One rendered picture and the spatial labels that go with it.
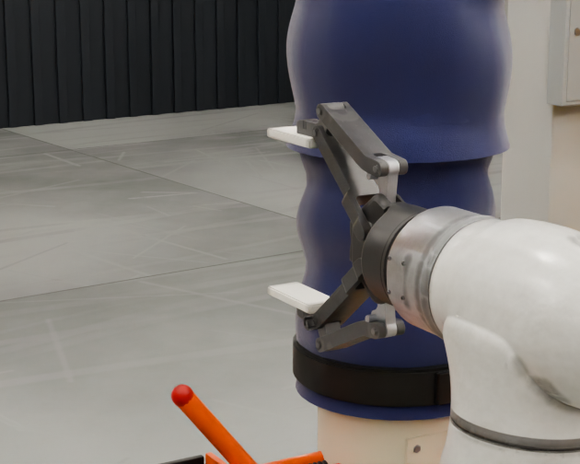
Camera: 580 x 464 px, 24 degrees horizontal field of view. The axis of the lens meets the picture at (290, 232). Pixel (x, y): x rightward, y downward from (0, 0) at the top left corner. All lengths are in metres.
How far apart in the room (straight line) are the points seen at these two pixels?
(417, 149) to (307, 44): 0.15
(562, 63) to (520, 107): 0.18
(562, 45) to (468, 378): 1.95
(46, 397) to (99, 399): 0.22
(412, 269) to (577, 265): 0.14
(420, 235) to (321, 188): 0.49
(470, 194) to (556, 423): 0.57
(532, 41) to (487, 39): 1.50
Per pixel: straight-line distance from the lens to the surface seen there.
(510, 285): 0.82
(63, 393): 5.47
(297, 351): 1.46
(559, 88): 2.77
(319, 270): 1.42
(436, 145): 1.34
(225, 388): 5.47
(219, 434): 1.40
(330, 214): 1.38
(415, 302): 0.91
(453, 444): 0.88
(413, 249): 0.91
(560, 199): 2.87
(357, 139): 1.01
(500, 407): 0.84
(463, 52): 1.33
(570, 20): 2.76
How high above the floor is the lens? 1.83
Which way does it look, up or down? 13 degrees down
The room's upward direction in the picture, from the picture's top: straight up
